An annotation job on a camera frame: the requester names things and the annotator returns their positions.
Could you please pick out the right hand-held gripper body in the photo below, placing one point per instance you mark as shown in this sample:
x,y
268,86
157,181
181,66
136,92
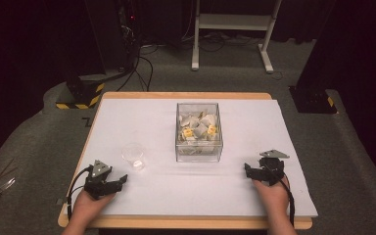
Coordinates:
x,y
271,169

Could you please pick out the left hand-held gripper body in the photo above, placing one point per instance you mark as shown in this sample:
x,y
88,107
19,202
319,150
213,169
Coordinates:
x,y
98,182

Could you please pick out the clear plastic box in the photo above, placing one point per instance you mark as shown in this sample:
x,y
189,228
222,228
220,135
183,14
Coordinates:
x,y
198,132

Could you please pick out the person's left hand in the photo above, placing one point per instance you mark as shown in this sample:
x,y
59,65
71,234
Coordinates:
x,y
89,205

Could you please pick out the person's right hand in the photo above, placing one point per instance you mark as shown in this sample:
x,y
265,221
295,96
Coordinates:
x,y
272,199

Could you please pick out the clear plastic cup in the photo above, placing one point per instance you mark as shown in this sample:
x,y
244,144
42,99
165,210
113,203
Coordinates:
x,y
133,156

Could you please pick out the white table mat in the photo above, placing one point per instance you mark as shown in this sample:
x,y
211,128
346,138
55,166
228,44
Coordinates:
x,y
163,186

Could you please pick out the pile of tea bags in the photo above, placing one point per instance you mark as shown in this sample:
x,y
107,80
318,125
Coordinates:
x,y
198,129

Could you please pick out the yellow-striped black stand base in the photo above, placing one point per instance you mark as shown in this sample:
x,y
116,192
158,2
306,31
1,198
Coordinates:
x,y
86,94

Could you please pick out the black column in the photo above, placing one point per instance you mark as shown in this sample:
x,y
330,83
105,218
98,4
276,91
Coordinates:
x,y
326,42
109,32

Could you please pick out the white metal stand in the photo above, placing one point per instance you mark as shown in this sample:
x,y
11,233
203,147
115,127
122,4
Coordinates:
x,y
231,22

